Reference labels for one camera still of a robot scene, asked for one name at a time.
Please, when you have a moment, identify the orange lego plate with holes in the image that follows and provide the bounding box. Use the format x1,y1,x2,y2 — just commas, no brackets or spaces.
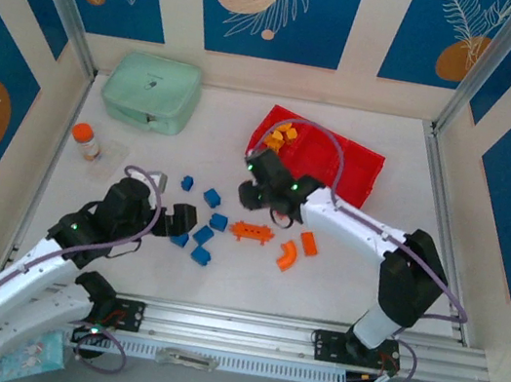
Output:
225,218,277,248

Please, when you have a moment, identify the aluminium side rail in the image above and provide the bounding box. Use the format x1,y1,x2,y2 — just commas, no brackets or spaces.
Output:
386,120,507,346

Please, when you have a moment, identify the mint green zip pouch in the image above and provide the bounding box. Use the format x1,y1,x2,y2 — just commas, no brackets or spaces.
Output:
96,46,209,140

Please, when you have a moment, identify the large yellow lego brick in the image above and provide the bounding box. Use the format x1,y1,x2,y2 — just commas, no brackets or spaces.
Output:
269,134,288,155

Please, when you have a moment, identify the clear plastic clip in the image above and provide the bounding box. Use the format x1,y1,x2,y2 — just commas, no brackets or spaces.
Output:
154,344,221,374

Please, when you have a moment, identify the orange curved lego piece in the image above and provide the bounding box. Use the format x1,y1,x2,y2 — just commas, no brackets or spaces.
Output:
274,237,303,275

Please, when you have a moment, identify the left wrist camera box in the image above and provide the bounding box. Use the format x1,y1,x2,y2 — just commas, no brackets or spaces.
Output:
130,168,170,195

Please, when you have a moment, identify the orange rectangular lego brick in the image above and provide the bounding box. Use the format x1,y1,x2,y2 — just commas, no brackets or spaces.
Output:
296,230,322,259

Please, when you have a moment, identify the orange-capped bottle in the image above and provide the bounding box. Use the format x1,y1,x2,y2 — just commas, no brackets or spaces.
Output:
66,120,108,165

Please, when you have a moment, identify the red three-compartment bin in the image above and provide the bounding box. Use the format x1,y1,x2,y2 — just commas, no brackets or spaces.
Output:
239,100,393,212

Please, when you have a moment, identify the white slotted cable duct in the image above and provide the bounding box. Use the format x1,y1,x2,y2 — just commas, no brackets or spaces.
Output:
61,321,348,382

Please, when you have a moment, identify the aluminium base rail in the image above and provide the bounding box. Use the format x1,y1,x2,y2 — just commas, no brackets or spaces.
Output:
0,262,498,382

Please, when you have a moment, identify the blue rabbit-print tissue pack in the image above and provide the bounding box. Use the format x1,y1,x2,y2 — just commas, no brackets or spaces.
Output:
0,322,73,382

